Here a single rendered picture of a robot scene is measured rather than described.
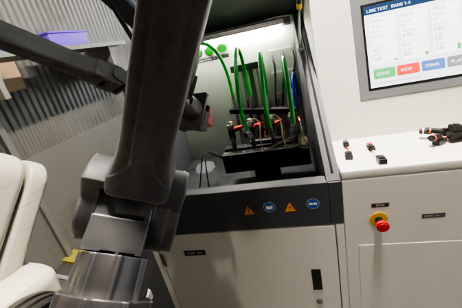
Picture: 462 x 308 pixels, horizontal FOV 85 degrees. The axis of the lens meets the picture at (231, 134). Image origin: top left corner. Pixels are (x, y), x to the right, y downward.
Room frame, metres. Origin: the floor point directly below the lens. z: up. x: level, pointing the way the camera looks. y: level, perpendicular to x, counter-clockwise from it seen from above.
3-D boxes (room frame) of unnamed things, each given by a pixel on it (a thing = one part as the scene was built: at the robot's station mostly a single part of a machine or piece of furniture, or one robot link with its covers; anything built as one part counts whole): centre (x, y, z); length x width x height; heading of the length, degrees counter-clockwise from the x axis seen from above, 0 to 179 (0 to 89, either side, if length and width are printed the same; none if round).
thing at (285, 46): (1.17, -0.30, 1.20); 0.13 x 0.03 x 0.31; 77
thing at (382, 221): (0.59, -0.38, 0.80); 0.05 x 0.04 x 0.05; 77
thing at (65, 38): (2.09, 1.09, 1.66); 0.33 x 0.23 x 0.11; 158
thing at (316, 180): (0.73, 0.05, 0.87); 0.62 x 0.04 x 0.16; 77
